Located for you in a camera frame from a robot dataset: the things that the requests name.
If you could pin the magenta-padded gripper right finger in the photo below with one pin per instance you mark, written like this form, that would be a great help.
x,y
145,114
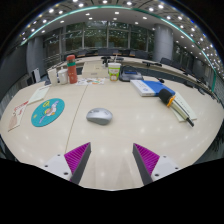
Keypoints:
x,y
148,158

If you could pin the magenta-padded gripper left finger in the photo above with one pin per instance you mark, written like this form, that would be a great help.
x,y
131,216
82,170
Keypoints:
x,y
76,156

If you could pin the silver computer mouse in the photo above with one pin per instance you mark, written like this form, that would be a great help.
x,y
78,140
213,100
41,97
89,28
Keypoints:
x,y
99,116

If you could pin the round teal cartoon mouse pad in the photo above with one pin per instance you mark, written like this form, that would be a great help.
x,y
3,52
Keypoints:
x,y
47,112

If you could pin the white booklet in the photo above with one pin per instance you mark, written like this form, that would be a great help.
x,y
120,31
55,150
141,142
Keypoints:
x,y
187,106

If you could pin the blue and white book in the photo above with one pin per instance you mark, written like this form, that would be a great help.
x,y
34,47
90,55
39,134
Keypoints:
x,y
150,87

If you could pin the red and white leaflet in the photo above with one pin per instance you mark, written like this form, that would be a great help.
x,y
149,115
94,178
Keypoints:
x,y
17,116

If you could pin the white printed paper sheet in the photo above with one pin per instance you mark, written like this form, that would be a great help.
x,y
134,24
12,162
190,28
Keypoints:
x,y
39,94

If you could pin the colourful sticker sheet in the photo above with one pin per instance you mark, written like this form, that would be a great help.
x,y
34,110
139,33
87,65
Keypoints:
x,y
90,81

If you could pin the white lidded ceramic mug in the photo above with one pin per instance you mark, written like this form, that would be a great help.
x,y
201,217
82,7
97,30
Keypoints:
x,y
63,77

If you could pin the stack of white paper cups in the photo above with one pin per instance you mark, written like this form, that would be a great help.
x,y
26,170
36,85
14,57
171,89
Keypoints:
x,y
52,77

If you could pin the red bottle with green band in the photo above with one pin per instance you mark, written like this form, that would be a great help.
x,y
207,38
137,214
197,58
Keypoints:
x,y
71,71

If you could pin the black desk microphone console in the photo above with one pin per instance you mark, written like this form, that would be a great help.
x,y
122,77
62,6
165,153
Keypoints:
x,y
130,75

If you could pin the beige cardboard box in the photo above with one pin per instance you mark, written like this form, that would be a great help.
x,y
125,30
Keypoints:
x,y
94,70

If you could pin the white leaning board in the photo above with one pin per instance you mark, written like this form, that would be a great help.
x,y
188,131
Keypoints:
x,y
36,75

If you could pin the green printed drink cup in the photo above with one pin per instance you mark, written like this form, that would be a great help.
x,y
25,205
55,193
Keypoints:
x,y
114,71

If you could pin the long curved conference desk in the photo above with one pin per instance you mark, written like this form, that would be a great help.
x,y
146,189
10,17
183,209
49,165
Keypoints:
x,y
146,63

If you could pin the dark office chairs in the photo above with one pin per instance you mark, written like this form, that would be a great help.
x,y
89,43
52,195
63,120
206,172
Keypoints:
x,y
141,54

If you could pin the ceiling lights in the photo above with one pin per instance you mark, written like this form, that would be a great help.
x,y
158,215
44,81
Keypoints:
x,y
116,12

